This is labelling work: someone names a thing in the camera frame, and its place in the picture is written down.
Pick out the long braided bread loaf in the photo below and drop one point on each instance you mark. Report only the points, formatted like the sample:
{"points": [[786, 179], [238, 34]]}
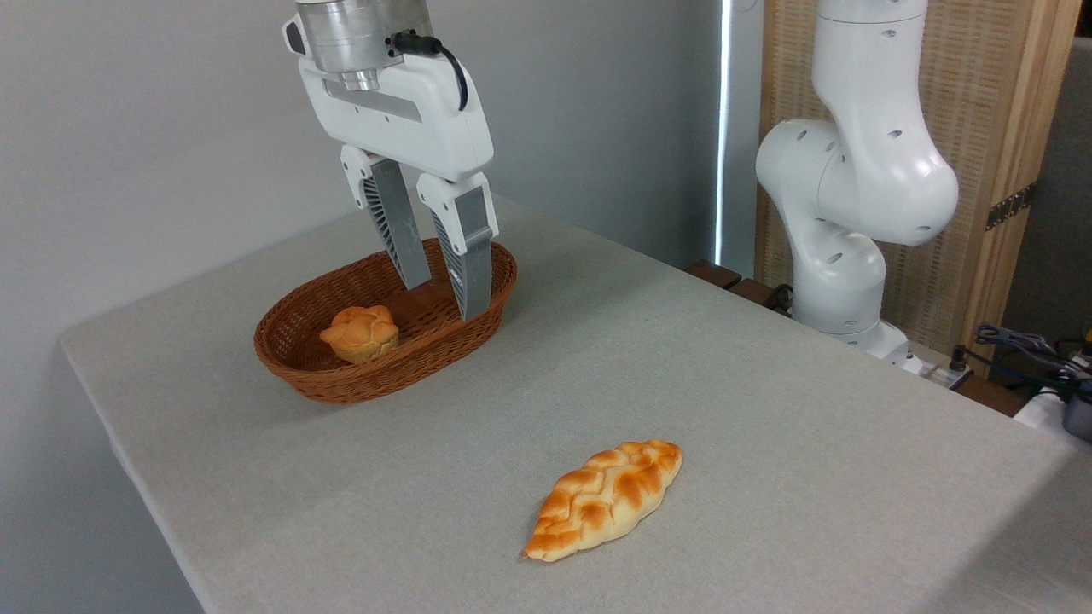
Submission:
{"points": [[601, 499]]}

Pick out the brass screen hinge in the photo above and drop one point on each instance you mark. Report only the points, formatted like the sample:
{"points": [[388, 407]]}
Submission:
{"points": [[1011, 206]]}

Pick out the wood rattan folding screen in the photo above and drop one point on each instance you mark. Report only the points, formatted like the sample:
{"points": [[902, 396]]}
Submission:
{"points": [[972, 85]]}

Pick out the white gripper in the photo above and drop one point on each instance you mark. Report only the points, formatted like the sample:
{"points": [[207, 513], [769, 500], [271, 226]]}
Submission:
{"points": [[418, 124]]}

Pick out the brown oval wicker basket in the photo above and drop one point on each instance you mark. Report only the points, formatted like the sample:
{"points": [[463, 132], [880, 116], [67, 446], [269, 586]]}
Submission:
{"points": [[341, 384]]}

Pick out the small round bread bun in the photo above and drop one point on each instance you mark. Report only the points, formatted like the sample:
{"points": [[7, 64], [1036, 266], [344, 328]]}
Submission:
{"points": [[363, 334]]}

